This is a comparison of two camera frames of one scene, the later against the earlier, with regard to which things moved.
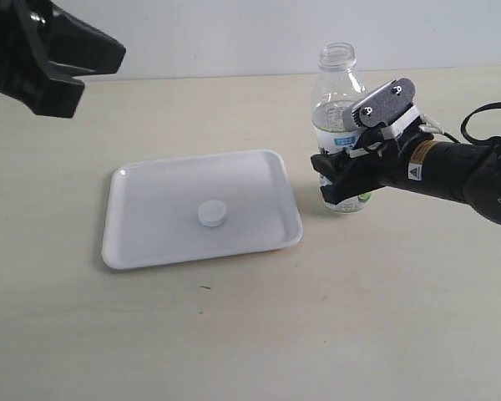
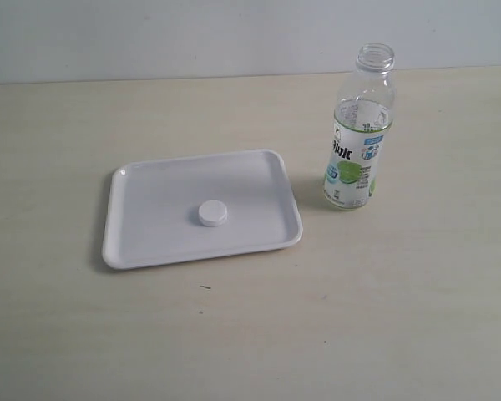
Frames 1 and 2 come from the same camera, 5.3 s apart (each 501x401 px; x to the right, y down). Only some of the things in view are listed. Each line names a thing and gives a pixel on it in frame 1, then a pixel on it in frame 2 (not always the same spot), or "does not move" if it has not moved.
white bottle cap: x=212 y=213 does not move
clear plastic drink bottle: x=339 y=87 -> x=364 y=114
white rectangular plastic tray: x=153 y=218 does not move
